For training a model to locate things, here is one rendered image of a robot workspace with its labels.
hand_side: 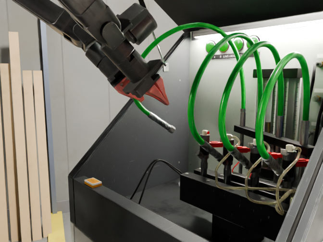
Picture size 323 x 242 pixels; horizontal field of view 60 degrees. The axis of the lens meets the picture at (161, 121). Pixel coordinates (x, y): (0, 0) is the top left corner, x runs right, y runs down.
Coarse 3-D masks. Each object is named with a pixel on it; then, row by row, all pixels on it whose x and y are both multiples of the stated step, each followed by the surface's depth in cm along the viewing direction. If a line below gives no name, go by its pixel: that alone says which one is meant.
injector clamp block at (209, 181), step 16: (192, 176) 81; (208, 176) 82; (192, 192) 79; (208, 192) 75; (224, 192) 71; (240, 192) 69; (272, 192) 69; (208, 208) 76; (224, 208) 72; (240, 208) 68; (256, 208) 65; (272, 208) 62; (288, 208) 61; (224, 224) 72; (240, 224) 69; (256, 224) 65; (272, 224) 62; (224, 240) 73; (240, 240) 69; (256, 240) 72
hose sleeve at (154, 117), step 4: (148, 116) 81; (152, 116) 81; (156, 116) 82; (152, 120) 82; (156, 120) 82; (160, 120) 82; (160, 124) 83; (164, 124) 83; (168, 124) 83; (164, 128) 84; (168, 128) 83
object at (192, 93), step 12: (228, 36) 68; (240, 36) 72; (216, 48) 65; (204, 60) 64; (192, 84) 63; (192, 96) 62; (192, 108) 62; (192, 120) 62; (192, 132) 64; (204, 144) 66; (216, 156) 70
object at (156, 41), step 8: (184, 24) 81; (192, 24) 81; (200, 24) 82; (208, 24) 83; (168, 32) 79; (224, 32) 86; (160, 40) 79; (152, 48) 79; (232, 48) 88; (144, 56) 78; (240, 72) 90; (240, 80) 91; (136, 104) 80; (144, 112) 80
